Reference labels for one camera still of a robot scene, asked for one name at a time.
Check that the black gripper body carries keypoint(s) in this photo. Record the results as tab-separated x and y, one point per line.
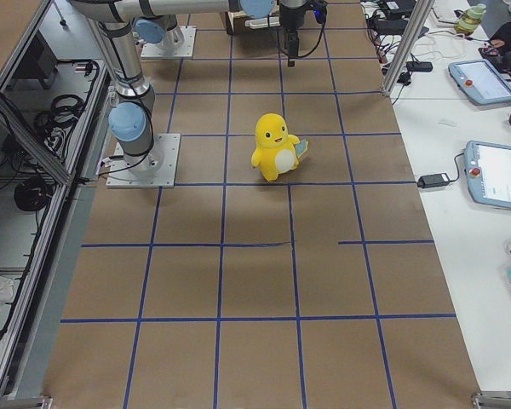
290	18

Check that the white drawer handle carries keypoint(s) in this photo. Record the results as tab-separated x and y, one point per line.
267	22

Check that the dark brown wooden drawer cabinet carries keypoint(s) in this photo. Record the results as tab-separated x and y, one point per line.
233	22

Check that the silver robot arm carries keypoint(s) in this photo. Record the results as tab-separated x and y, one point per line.
114	21
161	30

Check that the yellow plush penguin toy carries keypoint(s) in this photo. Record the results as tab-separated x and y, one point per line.
276	150

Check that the small black device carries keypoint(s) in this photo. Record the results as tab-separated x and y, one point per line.
419	66

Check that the green water bottle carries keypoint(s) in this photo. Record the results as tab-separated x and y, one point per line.
470	19

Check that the black power adapter brick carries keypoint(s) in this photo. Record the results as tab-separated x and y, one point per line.
433	180

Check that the far teach pendant tablet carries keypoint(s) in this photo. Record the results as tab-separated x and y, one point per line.
480	81

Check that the teach pendant tablet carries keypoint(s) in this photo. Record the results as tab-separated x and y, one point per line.
488	173
480	81

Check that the near teach pendant tablet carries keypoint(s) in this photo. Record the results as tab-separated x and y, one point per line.
488	173

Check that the aluminium frame post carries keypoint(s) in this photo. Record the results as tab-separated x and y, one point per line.
410	36

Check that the aluminium side rack frame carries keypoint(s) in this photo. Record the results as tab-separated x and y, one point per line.
53	86

